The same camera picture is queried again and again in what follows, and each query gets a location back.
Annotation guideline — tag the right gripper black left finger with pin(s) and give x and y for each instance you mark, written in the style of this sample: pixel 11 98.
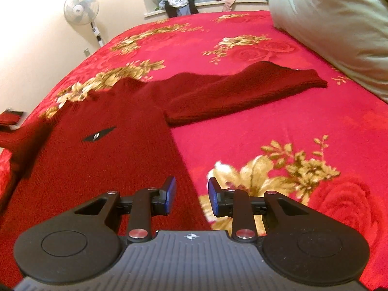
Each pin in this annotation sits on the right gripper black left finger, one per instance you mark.
pixel 85 241

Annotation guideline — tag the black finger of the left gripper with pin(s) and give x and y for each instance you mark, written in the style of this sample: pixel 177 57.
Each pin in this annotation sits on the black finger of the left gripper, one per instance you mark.
pixel 10 117

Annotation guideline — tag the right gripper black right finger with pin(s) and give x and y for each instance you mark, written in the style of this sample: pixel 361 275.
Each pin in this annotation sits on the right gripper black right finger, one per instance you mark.
pixel 298 242

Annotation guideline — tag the dark red knit sweater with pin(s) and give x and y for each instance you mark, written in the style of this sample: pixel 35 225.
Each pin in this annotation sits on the dark red knit sweater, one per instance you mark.
pixel 121 139

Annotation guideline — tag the dark clothes pile on sill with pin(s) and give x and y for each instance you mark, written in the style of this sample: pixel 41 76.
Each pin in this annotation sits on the dark clothes pile on sill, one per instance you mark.
pixel 177 8

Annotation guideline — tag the red floral bed blanket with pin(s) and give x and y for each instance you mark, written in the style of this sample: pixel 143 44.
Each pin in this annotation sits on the red floral bed blanket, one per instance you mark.
pixel 324 147

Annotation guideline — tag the white standing fan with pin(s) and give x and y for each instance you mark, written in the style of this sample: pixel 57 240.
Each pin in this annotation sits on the white standing fan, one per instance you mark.
pixel 83 12

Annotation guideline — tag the pale green pillow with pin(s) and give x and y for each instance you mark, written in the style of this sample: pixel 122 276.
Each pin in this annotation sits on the pale green pillow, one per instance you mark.
pixel 349 34

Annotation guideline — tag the wall power socket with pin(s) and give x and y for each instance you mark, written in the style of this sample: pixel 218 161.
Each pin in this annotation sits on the wall power socket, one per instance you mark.
pixel 86 52

